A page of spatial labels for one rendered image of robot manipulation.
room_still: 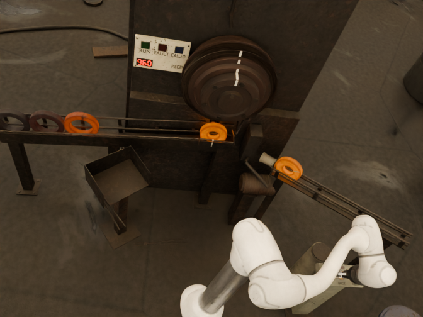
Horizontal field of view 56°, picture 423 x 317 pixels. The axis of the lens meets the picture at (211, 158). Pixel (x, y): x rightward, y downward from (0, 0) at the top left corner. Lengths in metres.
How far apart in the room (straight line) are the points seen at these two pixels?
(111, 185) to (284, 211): 1.37
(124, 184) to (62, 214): 0.73
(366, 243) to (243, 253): 0.56
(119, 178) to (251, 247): 1.01
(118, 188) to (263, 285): 1.08
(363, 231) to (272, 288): 0.57
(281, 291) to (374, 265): 0.53
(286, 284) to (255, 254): 0.14
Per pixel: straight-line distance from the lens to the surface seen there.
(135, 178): 2.17
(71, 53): 3.77
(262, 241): 1.39
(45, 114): 2.27
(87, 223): 2.72
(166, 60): 2.02
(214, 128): 2.20
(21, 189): 2.90
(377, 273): 1.74
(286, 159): 2.24
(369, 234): 1.75
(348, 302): 2.91
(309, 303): 2.51
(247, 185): 2.37
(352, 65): 4.54
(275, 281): 1.35
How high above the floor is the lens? 2.42
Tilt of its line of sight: 52 degrees down
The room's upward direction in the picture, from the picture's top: 18 degrees clockwise
